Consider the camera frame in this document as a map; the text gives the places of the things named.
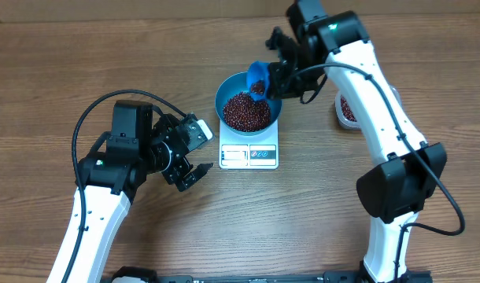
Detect blue plastic measuring scoop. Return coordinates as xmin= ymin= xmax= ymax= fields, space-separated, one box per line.
xmin=246 ymin=61 xmax=270 ymax=101

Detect red beans in bowl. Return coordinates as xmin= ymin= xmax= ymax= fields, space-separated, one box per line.
xmin=223 ymin=92 xmax=271 ymax=132

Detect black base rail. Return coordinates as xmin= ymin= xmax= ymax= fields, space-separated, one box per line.
xmin=100 ymin=266 xmax=434 ymax=283

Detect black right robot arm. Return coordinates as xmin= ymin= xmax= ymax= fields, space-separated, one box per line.
xmin=266 ymin=1 xmax=447 ymax=282

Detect clear plastic container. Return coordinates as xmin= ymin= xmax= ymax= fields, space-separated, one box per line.
xmin=334 ymin=84 xmax=403 ymax=130

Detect teal metal bowl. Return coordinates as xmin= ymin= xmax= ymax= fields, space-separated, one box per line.
xmin=215 ymin=72 xmax=282 ymax=134

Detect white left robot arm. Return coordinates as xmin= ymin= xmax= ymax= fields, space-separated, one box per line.
xmin=48 ymin=100 xmax=214 ymax=282

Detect red beans in scoop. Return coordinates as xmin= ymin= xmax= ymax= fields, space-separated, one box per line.
xmin=249 ymin=80 xmax=265 ymax=96

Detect white digital kitchen scale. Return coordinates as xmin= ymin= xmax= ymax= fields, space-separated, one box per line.
xmin=219 ymin=121 xmax=279 ymax=170

